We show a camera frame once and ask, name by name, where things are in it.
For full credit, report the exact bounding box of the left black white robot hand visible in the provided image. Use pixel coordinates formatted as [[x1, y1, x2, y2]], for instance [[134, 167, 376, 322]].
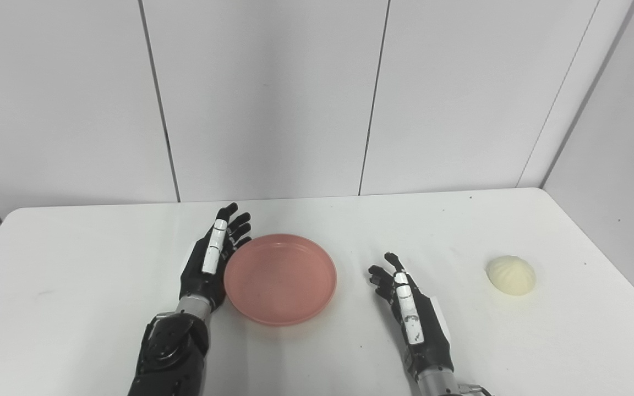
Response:
[[179, 202, 253, 312]]

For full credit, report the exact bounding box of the pink round plate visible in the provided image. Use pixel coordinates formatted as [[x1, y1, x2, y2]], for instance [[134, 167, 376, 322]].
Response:
[[223, 233, 338, 327]]

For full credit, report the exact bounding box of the white steamed bun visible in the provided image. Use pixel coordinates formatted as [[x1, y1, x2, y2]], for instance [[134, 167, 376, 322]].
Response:
[[486, 255, 537, 296]]

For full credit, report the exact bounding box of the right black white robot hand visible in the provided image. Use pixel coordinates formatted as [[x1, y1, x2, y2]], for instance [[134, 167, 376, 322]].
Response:
[[368, 252, 455, 381]]

